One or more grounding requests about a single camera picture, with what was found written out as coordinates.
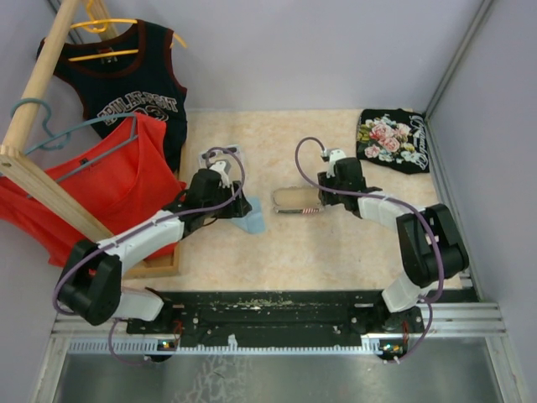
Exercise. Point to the red tank top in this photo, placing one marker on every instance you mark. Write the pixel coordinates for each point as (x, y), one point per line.
(122, 181)

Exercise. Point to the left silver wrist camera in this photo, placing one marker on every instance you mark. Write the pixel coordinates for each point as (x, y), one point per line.
(221, 170)

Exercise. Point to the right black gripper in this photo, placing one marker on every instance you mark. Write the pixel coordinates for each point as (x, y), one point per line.
(327, 199)

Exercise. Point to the navy basketball tank top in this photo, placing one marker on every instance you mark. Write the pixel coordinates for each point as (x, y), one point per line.
(131, 73)

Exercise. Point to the light blue cleaning cloth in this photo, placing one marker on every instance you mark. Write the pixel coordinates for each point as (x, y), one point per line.
(253, 222)

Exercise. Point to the white frame sunglasses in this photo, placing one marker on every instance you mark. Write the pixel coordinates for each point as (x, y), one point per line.
(231, 153)

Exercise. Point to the newspaper print glasses case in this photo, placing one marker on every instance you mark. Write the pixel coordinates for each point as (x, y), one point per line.
(296, 200)

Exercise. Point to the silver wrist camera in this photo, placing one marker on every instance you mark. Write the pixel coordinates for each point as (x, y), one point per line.
(331, 156)
(221, 170)

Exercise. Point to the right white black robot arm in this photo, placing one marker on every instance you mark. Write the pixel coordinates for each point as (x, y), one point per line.
(430, 244)

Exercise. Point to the blue grey clothes hanger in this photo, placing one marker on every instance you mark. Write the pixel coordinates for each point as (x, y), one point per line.
(57, 141)

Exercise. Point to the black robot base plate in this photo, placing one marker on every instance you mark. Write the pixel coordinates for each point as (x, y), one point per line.
(275, 319)

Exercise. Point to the black floral folded shirt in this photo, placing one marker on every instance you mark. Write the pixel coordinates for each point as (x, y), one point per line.
(393, 138)

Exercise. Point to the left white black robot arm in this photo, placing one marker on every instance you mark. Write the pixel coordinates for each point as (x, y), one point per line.
(90, 285)

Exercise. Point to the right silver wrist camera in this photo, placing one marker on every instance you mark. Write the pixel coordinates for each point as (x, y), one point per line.
(331, 156)

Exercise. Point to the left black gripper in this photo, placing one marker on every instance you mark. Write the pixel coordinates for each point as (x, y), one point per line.
(238, 207)

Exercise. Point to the yellow clothes hanger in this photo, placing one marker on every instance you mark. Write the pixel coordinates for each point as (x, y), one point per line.
(109, 38)

